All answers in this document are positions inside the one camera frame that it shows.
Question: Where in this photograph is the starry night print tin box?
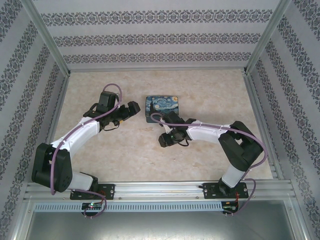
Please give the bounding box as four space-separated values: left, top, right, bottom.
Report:
144 95 180 125

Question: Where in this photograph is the grey metal sheet panel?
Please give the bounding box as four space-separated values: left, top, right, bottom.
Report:
24 211 305 240

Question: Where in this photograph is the green circuit board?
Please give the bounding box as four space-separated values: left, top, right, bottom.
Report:
81 202 104 211
223 201 239 213

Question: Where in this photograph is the left gripper thin black cable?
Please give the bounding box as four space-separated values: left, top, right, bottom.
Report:
103 121 122 132

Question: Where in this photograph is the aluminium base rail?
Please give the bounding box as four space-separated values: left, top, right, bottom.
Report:
23 178 298 202

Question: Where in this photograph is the aluminium side rail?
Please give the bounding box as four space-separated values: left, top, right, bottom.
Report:
34 71 73 183
243 71 285 181

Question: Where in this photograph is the slotted grey cable duct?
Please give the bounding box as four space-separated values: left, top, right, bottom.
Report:
33 201 223 213

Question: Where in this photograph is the aluminium frame post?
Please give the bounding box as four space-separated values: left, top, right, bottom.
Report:
242 0 293 75
19 0 72 76

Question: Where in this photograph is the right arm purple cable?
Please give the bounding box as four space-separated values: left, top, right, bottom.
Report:
151 112 268 217

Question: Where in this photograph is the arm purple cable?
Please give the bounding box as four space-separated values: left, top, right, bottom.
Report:
151 112 268 217
50 83 123 219

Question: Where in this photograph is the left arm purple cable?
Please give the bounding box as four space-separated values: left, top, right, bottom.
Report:
50 83 123 219

